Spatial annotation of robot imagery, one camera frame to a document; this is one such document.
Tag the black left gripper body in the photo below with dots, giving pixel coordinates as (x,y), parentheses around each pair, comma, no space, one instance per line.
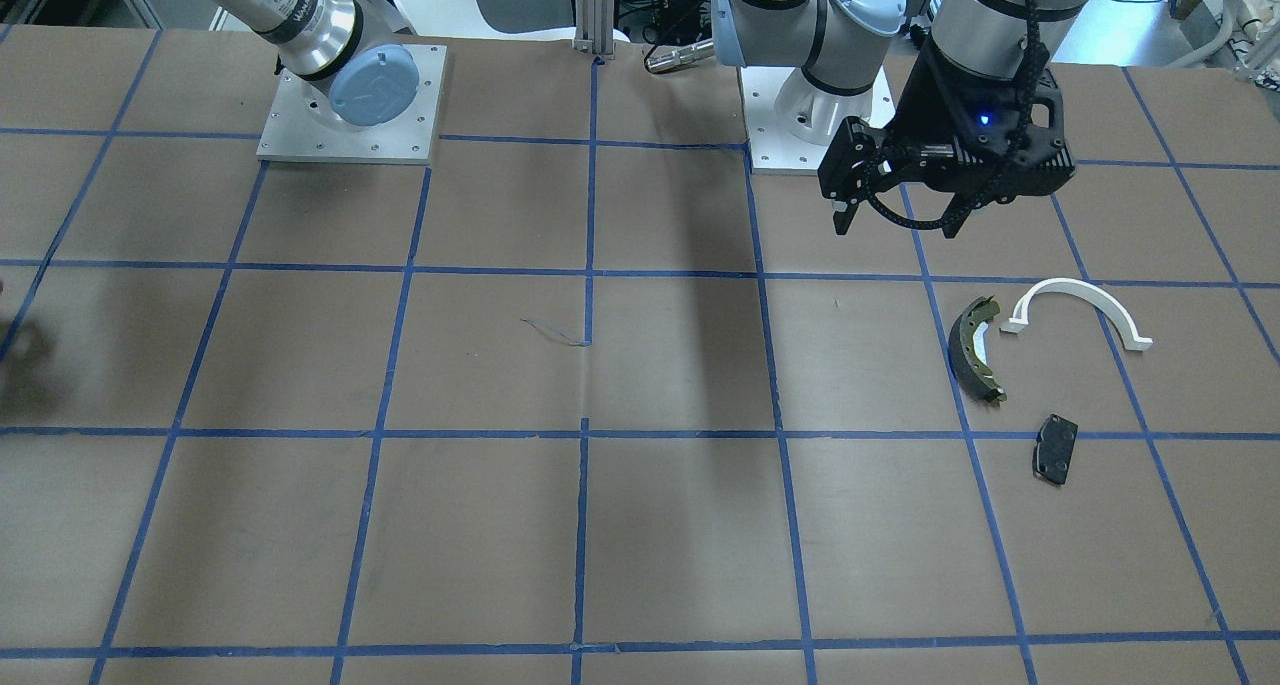
(935,100)

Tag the black brake pad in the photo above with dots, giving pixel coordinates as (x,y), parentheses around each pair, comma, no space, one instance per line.
(1053,452)

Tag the olive brake shoe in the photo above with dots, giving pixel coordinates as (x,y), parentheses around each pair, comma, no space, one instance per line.
(967,352)

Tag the aluminium frame post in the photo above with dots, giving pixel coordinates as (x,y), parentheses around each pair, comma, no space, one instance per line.
(593,21)

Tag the white curved plastic part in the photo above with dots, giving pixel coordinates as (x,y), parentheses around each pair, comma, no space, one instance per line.
(1108,305)

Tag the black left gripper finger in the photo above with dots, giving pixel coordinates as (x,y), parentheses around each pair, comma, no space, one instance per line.
(959,209)
(843,214)

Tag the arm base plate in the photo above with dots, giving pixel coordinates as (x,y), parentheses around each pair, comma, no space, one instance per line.
(791,124)
(301,126)

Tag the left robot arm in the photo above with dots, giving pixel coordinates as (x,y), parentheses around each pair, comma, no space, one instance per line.
(839,46)

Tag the silver metal cylinder tool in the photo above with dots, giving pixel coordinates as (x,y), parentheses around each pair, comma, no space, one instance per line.
(680,57)

